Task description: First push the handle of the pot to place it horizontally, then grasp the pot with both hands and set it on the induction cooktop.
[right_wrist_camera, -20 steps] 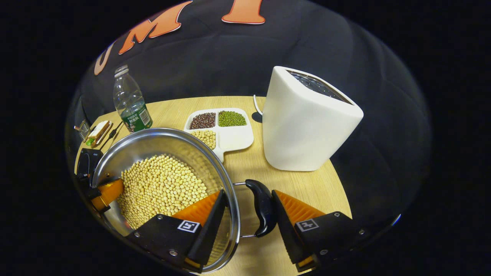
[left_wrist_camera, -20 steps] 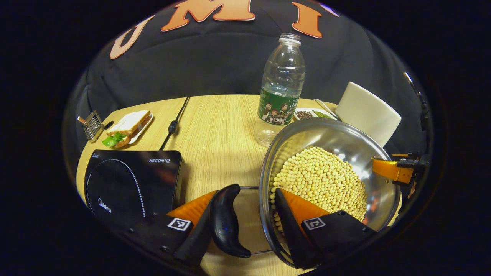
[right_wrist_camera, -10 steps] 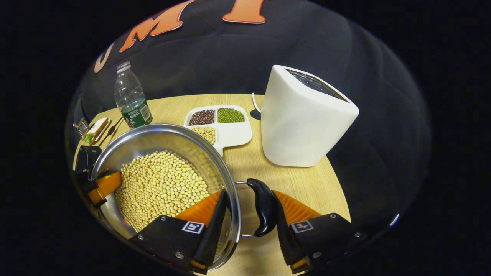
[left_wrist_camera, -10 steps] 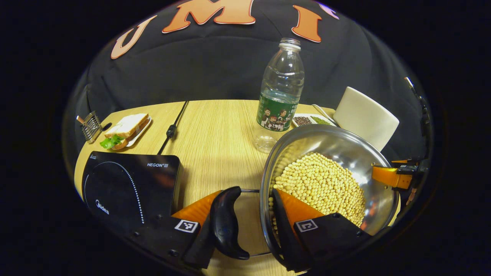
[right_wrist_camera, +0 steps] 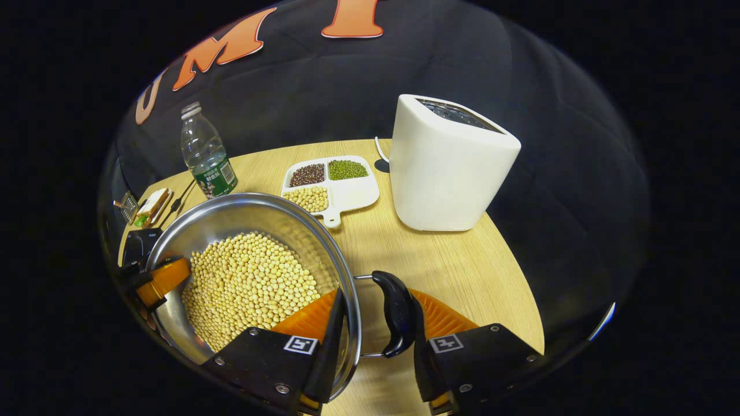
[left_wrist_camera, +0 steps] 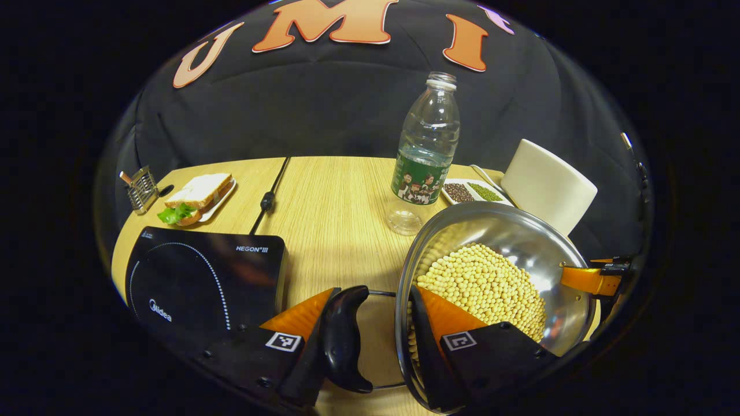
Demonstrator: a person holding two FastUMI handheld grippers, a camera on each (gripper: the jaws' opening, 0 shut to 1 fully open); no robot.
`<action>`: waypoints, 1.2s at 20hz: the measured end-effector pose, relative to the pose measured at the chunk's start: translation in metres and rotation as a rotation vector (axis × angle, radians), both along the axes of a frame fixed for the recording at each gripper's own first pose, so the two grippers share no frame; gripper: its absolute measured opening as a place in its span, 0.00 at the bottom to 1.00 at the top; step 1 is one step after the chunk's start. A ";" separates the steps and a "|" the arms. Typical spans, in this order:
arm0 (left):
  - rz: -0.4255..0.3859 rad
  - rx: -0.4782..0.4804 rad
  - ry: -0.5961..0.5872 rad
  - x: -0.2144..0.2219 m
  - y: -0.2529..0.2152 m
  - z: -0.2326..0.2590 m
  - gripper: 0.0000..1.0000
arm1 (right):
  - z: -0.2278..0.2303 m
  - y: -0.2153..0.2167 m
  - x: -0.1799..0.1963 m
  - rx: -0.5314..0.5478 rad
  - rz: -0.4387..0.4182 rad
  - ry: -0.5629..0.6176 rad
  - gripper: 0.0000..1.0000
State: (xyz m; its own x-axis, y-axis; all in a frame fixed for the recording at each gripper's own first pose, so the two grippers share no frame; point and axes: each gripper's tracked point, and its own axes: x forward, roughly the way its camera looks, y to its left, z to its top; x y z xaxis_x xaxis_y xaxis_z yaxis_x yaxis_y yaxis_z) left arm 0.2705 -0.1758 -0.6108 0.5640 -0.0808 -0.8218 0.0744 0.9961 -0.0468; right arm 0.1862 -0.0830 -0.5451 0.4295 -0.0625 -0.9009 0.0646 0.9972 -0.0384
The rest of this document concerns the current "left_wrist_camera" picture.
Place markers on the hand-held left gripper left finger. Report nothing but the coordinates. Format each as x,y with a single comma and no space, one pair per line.
300,375

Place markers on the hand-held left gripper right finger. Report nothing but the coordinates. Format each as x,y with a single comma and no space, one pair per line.
428,358

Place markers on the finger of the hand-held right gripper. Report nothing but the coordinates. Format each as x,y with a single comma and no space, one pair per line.
584,279

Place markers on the black induction cooktop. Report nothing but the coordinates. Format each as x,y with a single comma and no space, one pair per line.
196,277

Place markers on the pile of soybeans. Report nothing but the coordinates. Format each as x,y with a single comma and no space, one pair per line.
485,283

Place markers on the white toaster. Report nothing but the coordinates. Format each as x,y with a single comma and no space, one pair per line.
549,185

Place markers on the white divided tray of beans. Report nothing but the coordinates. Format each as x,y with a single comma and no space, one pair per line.
471,192

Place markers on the small white plate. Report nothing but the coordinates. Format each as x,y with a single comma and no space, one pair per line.
222,199

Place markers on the clear plastic water bottle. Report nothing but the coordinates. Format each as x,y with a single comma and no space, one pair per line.
425,150

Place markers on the sandwich with lettuce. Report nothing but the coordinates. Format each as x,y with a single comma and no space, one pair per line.
199,190

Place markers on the black table grommet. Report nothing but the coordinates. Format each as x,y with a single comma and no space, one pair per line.
166,190

